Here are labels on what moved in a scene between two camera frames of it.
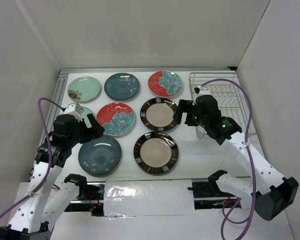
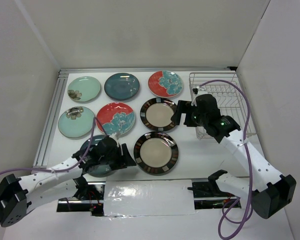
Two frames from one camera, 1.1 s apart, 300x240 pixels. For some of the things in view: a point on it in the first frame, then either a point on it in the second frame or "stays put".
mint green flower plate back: (84, 89) stays put
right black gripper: (187, 114) stays put
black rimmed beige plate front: (156, 153) stays put
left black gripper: (96, 131) to (127, 160)
